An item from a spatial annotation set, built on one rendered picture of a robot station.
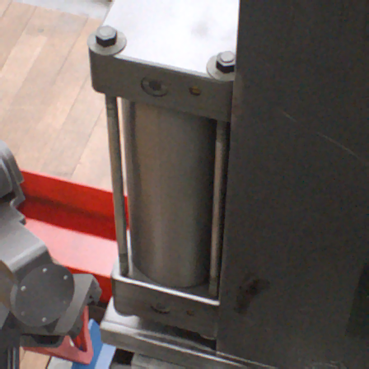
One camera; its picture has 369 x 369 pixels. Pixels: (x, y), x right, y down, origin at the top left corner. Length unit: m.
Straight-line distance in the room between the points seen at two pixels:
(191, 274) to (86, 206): 0.52
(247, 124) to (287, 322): 0.20
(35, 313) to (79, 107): 0.58
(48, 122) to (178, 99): 0.79
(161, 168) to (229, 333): 0.15
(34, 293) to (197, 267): 0.16
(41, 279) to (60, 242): 0.41
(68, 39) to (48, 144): 0.20
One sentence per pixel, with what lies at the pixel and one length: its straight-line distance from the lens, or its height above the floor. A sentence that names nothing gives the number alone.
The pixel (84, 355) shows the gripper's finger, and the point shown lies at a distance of 0.99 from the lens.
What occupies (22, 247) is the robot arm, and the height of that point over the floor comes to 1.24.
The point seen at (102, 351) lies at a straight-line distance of 1.03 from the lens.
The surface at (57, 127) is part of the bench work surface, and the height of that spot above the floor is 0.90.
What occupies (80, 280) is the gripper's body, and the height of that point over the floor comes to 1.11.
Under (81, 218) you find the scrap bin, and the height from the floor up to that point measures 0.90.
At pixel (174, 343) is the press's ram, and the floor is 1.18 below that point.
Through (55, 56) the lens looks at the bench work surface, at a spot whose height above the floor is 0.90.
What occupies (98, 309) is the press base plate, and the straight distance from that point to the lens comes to 1.16.
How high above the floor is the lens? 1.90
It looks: 52 degrees down
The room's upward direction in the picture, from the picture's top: 1 degrees clockwise
